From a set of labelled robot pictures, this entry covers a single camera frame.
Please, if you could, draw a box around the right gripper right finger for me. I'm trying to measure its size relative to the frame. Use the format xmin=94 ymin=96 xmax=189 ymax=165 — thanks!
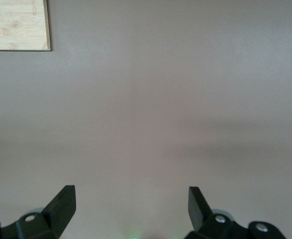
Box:
xmin=185 ymin=186 xmax=285 ymax=239

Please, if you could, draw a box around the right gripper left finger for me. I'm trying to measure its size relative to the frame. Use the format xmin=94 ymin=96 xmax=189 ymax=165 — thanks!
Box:
xmin=0 ymin=185 xmax=76 ymax=239

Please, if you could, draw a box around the brown table mat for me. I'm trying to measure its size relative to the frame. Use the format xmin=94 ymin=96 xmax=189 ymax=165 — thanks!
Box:
xmin=0 ymin=0 xmax=292 ymax=239

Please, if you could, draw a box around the wooden cutting board metal handle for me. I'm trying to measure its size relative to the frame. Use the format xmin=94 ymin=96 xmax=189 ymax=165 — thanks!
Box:
xmin=0 ymin=0 xmax=51 ymax=52

